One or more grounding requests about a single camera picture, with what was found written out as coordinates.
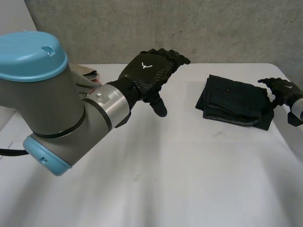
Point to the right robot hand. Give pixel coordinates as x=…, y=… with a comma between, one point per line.
x=281, y=89

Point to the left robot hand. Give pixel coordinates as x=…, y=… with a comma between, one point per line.
x=146, y=71

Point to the dark blue cloth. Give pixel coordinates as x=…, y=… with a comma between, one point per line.
x=233, y=101

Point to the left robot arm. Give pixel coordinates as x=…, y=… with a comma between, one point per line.
x=47, y=101

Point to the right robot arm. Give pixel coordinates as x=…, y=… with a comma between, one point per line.
x=297, y=107

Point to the coral towel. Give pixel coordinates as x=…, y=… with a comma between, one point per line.
x=95, y=83

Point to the grey towel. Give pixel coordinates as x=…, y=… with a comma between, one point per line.
x=82, y=80

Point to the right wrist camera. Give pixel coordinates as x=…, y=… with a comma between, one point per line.
x=294, y=119

